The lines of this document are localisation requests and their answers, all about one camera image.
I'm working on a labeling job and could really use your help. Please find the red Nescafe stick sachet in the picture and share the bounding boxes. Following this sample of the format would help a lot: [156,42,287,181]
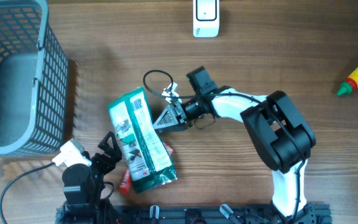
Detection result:
[119,169,132,195]

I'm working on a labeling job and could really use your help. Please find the green 3M gloves packet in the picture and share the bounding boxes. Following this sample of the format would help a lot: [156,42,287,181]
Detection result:
[107,87,177,194]

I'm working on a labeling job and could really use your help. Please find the red white small packet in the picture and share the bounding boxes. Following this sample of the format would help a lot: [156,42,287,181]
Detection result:
[163,143,173,156]

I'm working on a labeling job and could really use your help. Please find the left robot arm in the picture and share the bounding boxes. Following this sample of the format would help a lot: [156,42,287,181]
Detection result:
[55,131,122,224]

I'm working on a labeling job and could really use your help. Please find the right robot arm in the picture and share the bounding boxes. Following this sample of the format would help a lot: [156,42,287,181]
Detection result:
[153,67,316,223]

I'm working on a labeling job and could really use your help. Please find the white barcode scanner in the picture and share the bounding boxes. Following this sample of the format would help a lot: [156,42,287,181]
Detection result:
[193,0,220,38]

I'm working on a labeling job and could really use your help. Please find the grey plastic mesh basket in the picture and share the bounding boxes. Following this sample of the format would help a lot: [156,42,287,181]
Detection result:
[0,0,69,157]

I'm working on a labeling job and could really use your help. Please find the black right camera cable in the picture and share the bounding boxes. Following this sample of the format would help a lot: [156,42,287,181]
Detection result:
[142,69,307,218]

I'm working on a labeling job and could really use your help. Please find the black camera cable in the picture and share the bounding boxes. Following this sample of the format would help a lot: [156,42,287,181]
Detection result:
[0,161,57,224]
[142,69,307,218]

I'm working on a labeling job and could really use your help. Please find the black left camera cable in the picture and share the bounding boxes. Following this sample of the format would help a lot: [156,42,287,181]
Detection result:
[0,161,57,224]

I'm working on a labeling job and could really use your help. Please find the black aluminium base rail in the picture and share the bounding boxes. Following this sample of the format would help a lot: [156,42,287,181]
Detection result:
[55,203,333,224]

